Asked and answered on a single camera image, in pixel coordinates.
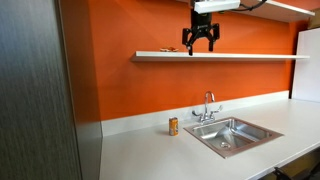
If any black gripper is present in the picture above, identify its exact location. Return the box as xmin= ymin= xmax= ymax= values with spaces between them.
xmin=181 ymin=7 xmax=221 ymax=57

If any chrome sink faucet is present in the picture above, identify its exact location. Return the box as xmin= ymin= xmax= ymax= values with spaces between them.
xmin=191 ymin=90 xmax=224 ymax=125

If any orange soda can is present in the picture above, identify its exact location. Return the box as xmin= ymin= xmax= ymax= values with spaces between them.
xmin=168 ymin=116 xmax=180 ymax=137

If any stainless steel sink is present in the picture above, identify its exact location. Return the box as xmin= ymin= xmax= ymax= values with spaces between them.
xmin=183 ymin=116 xmax=285 ymax=159

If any white side panel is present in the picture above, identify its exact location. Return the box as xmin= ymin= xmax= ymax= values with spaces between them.
xmin=291 ymin=27 xmax=320 ymax=103

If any tan box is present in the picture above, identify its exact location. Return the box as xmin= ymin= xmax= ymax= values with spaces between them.
xmin=307 ymin=16 xmax=320 ymax=31

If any dark wood grain cabinet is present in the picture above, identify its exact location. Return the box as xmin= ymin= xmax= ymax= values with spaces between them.
xmin=0 ymin=0 xmax=103 ymax=180

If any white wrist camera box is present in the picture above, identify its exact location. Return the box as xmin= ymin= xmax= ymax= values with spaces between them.
xmin=193 ymin=0 xmax=242 ymax=15

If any long white wall shelf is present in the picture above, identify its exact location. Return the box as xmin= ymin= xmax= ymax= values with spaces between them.
xmin=130 ymin=50 xmax=311 ymax=63

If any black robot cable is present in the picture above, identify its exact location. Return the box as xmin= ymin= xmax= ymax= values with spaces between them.
xmin=229 ymin=0 xmax=268 ymax=13

